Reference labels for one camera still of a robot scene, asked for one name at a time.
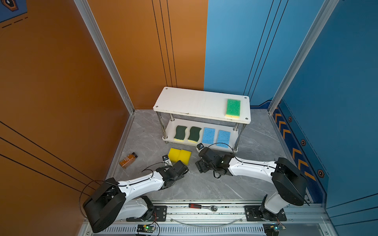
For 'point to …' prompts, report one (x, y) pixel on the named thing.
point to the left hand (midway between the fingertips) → (177, 172)
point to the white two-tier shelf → (207, 118)
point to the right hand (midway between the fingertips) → (200, 161)
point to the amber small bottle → (128, 160)
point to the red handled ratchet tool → (212, 208)
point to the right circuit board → (271, 229)
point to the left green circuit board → (149, 228)
